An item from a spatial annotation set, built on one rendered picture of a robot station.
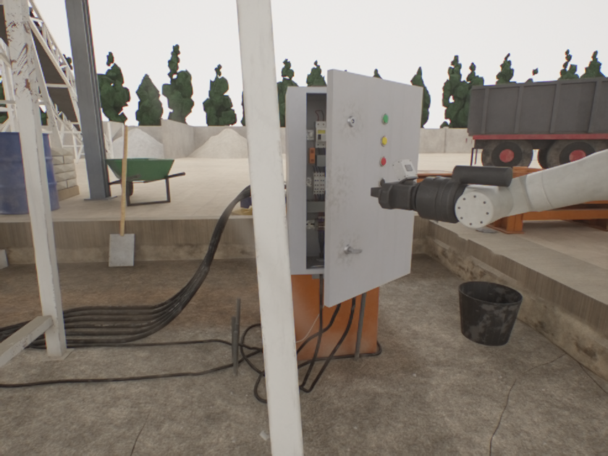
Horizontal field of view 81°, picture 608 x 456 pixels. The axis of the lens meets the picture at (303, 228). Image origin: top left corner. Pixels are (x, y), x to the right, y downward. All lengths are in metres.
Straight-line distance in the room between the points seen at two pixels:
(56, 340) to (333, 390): 1.44
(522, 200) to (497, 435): 1.16
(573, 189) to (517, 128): 8.66
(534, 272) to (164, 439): 2.15
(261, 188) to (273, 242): 0.12
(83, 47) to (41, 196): 3.97
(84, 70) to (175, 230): 2.91
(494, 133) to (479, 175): 8.66
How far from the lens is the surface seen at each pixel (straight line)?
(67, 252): 4.04
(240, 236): 3.52
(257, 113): 0.77
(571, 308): 2.40
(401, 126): 1.13
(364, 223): 1.02
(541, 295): 2.55
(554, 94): 9.47
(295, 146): 1.14
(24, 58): 2.05
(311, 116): 1.33
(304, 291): 1.78
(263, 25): 0.83
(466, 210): 0.68
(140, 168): 4.96
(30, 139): 2.05
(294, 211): 1.16
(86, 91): 5.77
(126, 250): 3.67
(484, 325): 2.24
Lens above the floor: 1.07
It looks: 13 degrees down
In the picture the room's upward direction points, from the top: straight up
